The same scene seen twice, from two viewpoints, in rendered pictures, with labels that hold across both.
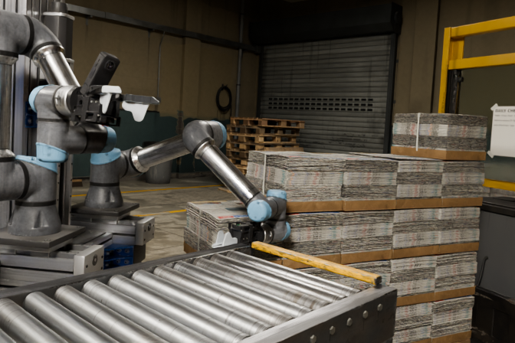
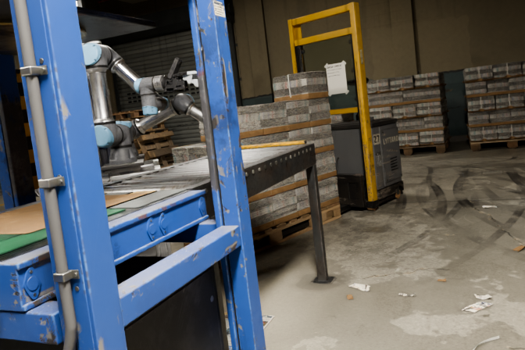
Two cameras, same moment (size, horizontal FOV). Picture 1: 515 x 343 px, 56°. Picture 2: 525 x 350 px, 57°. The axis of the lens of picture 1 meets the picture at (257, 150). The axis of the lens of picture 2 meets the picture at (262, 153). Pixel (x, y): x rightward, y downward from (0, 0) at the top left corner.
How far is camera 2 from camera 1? 1.58 m
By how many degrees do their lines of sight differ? 19
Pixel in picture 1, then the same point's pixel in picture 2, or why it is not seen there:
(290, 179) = not seen: hidden behind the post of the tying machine
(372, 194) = (276, 123)
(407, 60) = (244, 43)
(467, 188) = (323, 114)
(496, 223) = (339, 135)
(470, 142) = (319, 87)
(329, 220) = (258, 141)
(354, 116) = not seen: hidden behind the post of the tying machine
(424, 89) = (262, 66)
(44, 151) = (150, 109)
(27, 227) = (125, 158)
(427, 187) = (302, 116)
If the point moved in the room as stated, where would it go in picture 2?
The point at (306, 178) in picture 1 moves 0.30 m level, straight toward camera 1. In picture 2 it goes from (242, 118) to (251, 117)
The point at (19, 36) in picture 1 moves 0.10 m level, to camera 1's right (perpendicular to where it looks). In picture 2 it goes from (108, 56) to (127, 55)
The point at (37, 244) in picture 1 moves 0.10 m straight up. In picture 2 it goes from (137, 164) to (134, 145)
